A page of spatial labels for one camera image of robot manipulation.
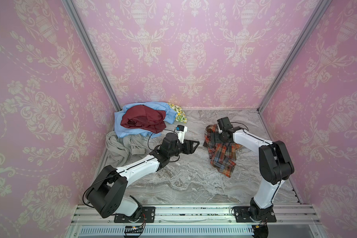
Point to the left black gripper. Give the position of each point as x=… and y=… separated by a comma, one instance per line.
x=191, y=149

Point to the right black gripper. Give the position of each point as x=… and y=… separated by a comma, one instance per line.
x=215, y=137

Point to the plaid red orange cloth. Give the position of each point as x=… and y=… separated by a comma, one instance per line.
x=222, y=155

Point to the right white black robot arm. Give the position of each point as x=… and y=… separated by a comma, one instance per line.
x=275, y=166

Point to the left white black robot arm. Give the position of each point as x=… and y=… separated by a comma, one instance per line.
x=107, y=193

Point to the yellow floral cloth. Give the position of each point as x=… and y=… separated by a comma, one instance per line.
x=180, y=115

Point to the maroon cloth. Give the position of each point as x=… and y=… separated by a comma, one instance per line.
x=145, y=118

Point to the grey beige cloth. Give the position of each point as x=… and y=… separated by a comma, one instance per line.
x=120, y=150

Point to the light blue shirt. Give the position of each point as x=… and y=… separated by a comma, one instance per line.
x=122, y=132

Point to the black round connector right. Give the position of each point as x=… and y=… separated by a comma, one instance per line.
x=260, y=231

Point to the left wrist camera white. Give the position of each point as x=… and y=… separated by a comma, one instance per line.
x=181, y=130

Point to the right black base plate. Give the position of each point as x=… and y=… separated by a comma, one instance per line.
x=245, y=214

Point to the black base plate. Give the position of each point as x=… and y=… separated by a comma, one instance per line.
x=145, y=214
x=245, y=214

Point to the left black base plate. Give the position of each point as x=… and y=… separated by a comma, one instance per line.
x=145, y=214

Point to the small electronics board with wires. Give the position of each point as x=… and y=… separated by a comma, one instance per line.
x=133, y=231

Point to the aluminium front rail frame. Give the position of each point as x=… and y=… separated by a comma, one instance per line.
x=294, y=220

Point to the white vented cable duct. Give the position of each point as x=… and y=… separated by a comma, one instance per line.
x=154, y=231

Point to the right corner aluminium post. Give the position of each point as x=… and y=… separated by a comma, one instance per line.
x=311, y=24

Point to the corner aluminium post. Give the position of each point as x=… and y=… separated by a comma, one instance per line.
x=84, y=36
x=311, y=24

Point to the left corner aluminium post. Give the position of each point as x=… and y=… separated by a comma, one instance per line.
x=84, y=36

